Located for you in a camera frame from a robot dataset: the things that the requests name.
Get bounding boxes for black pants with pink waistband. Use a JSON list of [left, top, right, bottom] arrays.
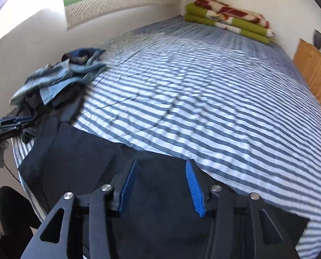
[[19, 118, 307, 258]]

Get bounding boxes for dark grey garment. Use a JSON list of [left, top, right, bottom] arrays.
[[13, 83, 87, 143]]

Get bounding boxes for light blue denim shirt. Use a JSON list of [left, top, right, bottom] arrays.
[[10, 53, 106, 105]]

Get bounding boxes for dark blue striped garment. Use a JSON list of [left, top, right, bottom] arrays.
[[61, 48, 105, 65]]

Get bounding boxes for blue white striped quilt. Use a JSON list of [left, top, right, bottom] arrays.
[[11, 16, 321, 259]]

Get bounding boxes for dark ceramic pot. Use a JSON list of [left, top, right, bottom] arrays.
[[313, 29, 321, 50]]

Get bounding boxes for green folded quilt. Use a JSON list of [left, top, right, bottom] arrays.
[[184, 3, 275, 44]]

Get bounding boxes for red floral folded blanket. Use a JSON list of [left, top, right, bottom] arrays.
[[194, 0, 271, 29]]

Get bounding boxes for black cable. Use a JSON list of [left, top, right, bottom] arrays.
[[4, 163, 21, 183]]

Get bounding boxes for wooden slatted bed rail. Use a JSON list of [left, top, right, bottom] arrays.
[[293, 39, 321, 105]]

